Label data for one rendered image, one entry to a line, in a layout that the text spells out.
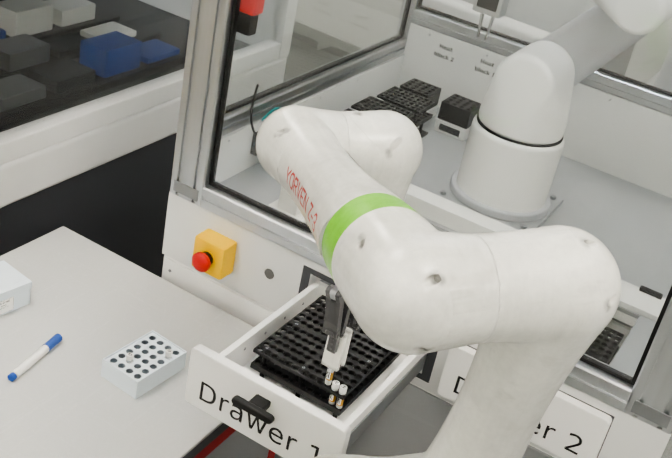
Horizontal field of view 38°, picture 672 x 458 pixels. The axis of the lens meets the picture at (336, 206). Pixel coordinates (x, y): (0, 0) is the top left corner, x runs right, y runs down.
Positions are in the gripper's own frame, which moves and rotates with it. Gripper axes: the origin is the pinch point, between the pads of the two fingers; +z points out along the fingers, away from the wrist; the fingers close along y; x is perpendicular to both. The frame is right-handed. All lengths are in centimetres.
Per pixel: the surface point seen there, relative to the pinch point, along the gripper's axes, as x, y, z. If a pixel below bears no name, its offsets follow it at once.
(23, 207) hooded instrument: -87, -19, 20
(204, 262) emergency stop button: -37.1, -15.9, 8.9
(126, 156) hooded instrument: -87, -52, 18
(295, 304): -16.8, -16.4, 8.4
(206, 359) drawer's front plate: -16.7, 10.8, 5.8
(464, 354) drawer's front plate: 14.5, -21.2, 5.2
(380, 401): 7.4, -5.7, 10.2
